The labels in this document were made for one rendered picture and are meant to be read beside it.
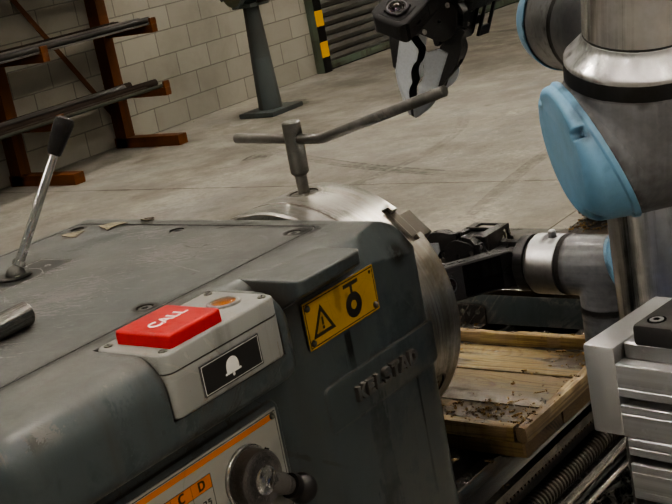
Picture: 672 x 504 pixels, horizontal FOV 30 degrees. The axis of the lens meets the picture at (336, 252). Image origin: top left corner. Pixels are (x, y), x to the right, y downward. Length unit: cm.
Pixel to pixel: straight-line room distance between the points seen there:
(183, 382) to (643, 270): 59
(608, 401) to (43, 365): 53
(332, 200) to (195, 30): 967
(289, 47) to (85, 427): 1120
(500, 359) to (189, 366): 93
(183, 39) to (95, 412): 1009
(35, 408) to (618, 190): 46
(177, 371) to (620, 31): 41
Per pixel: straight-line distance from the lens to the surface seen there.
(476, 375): 178
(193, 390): 96
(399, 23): 127
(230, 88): 1135
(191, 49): 1101
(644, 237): 136
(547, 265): 152
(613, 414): 121
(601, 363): 119
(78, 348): 101
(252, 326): 101
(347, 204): 142
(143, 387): 94
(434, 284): 141
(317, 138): 141
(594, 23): 97
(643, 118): 97
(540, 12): 141
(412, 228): 144
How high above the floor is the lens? 155
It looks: 15 degrees down
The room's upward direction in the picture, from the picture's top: 11 degrees counter-clockwise
